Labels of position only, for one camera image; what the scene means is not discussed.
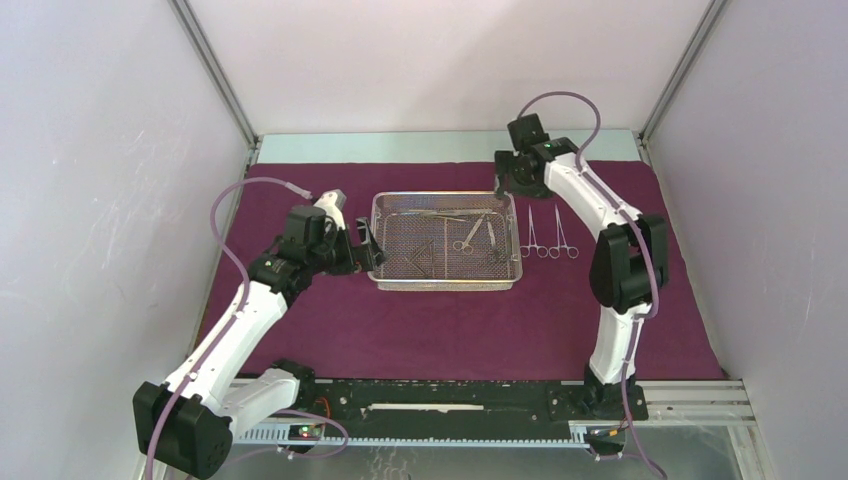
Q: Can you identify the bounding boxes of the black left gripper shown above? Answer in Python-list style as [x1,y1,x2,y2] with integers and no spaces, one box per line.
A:
[307,217,387,276]

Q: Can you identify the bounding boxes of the steel instrument tray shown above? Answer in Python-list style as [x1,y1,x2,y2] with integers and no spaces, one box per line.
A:
[369,191,523,292]

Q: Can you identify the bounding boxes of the steel forceps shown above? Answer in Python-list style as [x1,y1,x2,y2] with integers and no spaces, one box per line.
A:
[520,206,549,259]
[452,215,485,255]
[486,221,508,265]

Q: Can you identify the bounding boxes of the steel surgical scissors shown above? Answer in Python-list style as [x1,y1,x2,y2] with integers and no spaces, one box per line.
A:
[548,206,579,259]

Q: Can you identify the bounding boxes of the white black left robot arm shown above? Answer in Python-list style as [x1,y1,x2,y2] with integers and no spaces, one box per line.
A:
[132,206,385,479]

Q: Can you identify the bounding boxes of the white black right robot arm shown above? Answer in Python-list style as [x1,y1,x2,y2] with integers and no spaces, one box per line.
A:
[494,137,669,418]

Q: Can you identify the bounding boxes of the steel tweezers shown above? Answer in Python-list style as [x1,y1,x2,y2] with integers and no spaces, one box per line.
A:
[403,240,435,278]

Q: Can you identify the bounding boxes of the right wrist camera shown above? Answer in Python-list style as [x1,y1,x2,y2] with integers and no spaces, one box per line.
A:
[507,113,550,152]

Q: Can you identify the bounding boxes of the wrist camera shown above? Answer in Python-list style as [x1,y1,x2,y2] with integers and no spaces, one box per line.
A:
[283,189,347,247]
[507,113,550,152]

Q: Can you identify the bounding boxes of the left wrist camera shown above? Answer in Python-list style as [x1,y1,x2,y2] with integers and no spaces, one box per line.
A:
[283,189,347,247]

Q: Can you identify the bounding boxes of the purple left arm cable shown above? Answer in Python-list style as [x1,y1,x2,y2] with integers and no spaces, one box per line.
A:
[144,176,350,480]

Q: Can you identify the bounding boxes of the grey cable duct strip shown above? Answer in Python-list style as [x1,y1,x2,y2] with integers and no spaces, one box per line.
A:
[234,422,589,448]

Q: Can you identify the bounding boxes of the right corner aluminium post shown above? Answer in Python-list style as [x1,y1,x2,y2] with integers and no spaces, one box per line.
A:
[638,0,731,146]

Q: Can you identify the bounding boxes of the corner aluminium post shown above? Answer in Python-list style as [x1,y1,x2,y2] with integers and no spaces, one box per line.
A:
[638,0,731,146]
[168,0,260,150]

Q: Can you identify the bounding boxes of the left corner aluminium post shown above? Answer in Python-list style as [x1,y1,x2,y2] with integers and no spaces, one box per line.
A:
[168,0,260,150]

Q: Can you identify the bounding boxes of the aluminium frame rail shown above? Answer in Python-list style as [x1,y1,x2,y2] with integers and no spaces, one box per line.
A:
[153,377,757,427]

